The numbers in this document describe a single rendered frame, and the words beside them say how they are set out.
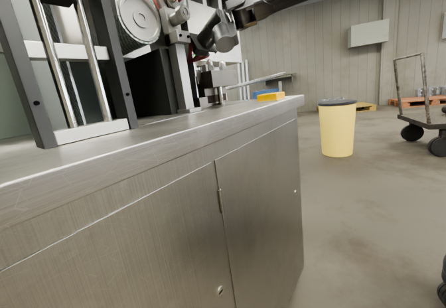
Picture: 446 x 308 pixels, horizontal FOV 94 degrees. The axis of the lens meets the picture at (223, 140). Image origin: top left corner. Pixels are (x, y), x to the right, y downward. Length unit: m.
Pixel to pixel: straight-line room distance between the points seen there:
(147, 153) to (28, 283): 0.17
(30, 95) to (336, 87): 6.99
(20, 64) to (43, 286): 0.29
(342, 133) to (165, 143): 2.57
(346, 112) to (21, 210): 2.70
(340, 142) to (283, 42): 4.78
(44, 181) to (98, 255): 0.13
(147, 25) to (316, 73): 6.53
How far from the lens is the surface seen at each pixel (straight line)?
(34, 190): 0.26
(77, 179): 0.27
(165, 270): 0.42
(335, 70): 7.11
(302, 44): 7.06
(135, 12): 0.69
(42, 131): 0.42
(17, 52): 0.43
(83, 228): 0.32
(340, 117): 2.73
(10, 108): 0.88
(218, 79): 0.81
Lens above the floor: 0.95
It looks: 13 degrees down
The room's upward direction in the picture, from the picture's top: 8 degrees counter-clockwise
